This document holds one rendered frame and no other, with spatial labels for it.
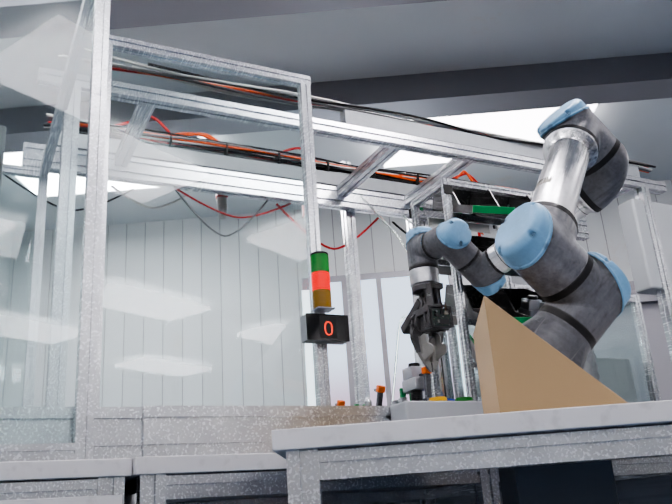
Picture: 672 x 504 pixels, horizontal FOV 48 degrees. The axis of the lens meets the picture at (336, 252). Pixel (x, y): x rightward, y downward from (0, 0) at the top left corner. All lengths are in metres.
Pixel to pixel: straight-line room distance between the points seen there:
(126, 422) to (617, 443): 0.86
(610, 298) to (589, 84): 2.87
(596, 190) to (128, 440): 1.11
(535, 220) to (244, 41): 2.62
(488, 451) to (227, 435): 0.59
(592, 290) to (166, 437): 0.82
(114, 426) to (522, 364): 0.74
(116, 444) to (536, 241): 0.84
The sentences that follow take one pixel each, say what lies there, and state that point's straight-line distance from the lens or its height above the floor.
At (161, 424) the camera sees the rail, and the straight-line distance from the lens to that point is 1.48.
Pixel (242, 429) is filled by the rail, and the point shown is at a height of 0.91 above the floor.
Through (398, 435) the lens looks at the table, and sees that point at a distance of 1.08.
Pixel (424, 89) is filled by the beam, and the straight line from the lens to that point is 4.07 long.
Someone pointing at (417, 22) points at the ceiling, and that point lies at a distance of 3.75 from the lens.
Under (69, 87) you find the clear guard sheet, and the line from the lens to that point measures 1.66.
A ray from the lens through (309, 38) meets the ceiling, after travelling 3.77.
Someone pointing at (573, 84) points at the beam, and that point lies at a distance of 4.20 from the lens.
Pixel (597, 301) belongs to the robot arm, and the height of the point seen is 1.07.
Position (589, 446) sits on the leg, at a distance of 1.14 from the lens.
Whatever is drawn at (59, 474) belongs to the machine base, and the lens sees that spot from 1.38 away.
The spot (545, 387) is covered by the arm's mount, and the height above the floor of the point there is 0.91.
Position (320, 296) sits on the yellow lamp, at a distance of 1.98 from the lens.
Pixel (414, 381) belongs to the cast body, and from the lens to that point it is 1.90.
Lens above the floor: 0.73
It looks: 20 degrees up
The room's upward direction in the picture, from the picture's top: 4 degrees counter-clockwise
